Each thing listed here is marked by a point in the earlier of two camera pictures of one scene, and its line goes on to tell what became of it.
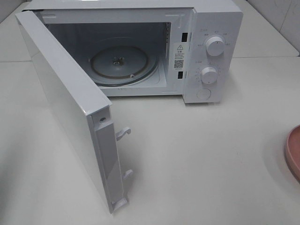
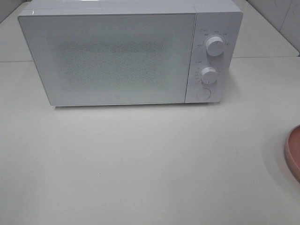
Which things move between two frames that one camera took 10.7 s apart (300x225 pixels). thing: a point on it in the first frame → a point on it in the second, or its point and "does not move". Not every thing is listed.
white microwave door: [84, 110] → [111, 58]
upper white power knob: [215, 46] does not move
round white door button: [204, 93] does not move
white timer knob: [209, 75] does not move
